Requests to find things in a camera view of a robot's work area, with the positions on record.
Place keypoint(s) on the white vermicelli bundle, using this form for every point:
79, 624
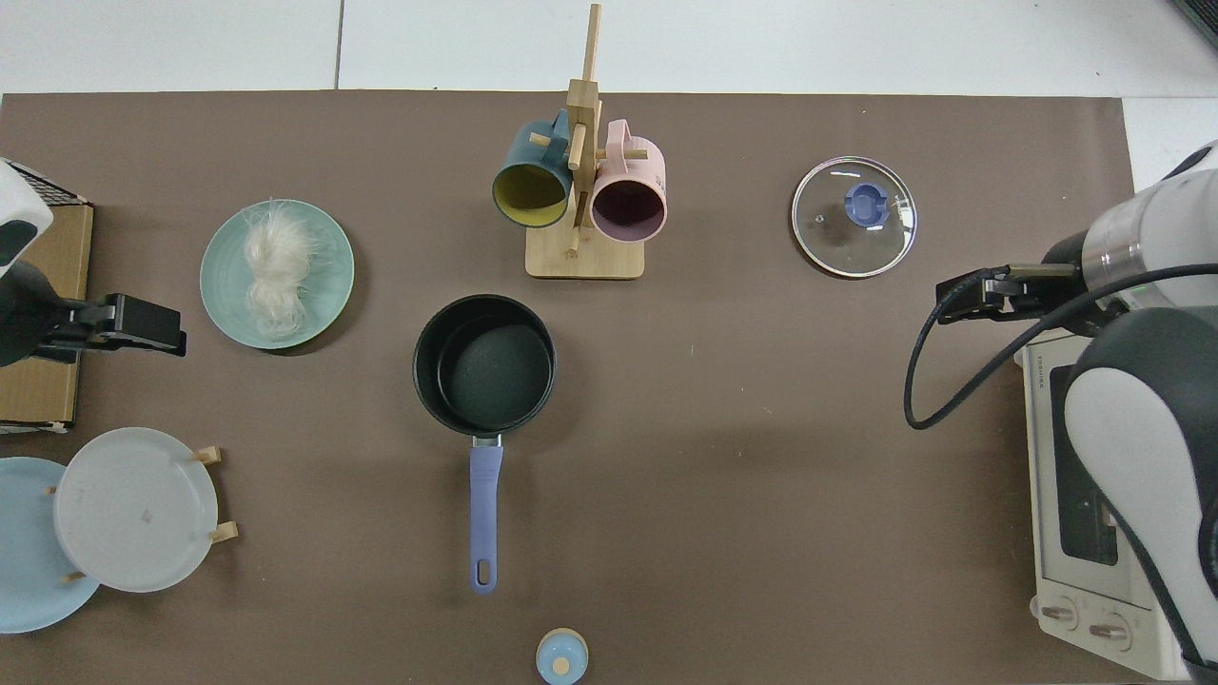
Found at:
276, 276

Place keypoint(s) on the glass lid with blue knob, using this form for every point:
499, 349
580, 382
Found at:
828, 238

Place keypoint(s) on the green plate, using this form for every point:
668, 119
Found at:
328, 285

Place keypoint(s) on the grey plate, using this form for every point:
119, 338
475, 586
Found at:
133, 509

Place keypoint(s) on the wooden plate rack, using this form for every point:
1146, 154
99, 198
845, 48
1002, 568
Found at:
225, 533

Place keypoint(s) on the light blue plate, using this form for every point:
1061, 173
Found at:
29, 571

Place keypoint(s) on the pale toaster oven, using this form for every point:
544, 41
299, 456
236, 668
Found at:
1047, 533

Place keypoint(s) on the brown table cloth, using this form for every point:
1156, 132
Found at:
761, 428

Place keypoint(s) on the dark grey device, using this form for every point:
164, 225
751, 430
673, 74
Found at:
1204, 14

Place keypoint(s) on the pink mug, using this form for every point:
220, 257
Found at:
628, 205

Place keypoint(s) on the wooden cup stand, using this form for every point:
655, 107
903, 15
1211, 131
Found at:
585, 257

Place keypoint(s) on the dark teal mug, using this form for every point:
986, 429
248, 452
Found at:
528, 195

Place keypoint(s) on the small blue round thing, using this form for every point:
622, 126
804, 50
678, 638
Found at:
552, 661

